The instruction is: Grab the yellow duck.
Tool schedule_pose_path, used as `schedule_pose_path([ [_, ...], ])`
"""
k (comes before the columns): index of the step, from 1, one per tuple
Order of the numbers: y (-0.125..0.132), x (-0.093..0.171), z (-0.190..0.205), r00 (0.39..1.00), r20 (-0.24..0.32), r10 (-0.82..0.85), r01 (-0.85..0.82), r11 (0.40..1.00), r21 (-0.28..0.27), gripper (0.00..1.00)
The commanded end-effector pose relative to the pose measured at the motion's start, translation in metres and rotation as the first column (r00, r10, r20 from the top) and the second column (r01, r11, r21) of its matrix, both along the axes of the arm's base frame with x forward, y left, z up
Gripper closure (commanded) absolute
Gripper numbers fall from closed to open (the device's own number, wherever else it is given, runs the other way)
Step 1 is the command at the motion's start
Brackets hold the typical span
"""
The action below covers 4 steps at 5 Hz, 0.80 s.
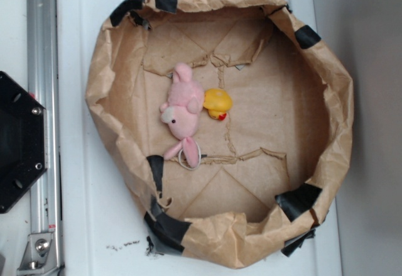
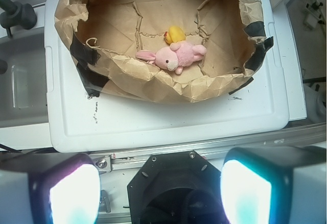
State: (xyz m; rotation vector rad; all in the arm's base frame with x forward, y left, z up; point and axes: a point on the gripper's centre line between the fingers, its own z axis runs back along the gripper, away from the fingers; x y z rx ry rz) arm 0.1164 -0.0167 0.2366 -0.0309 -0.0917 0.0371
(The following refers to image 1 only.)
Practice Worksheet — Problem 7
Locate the yellow rubber duck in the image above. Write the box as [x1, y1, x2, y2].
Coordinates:
[203, 89, 233, 121]

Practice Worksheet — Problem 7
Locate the pink plush bunny toy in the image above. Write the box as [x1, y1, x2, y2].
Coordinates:
[160, 63, 204, 169]

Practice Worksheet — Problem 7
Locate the brown paper bin liner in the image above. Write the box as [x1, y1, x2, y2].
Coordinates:
[85, 0, 354, 268]

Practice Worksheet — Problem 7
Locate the white plastic tray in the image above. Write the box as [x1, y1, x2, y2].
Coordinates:
[57, 0, 342, 275]

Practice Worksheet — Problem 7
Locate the white loop cord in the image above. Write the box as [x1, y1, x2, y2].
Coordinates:
[177, 145, 202, 172]

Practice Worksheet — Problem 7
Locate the aluminium extrusion rail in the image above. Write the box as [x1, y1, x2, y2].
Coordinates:
[27, 0, 65, 275]

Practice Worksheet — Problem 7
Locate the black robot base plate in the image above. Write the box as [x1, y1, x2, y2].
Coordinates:
[1, 72, 46, 214]

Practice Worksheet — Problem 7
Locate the metal corner bracket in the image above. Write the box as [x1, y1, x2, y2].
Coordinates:
[16, 233, 57, 275]

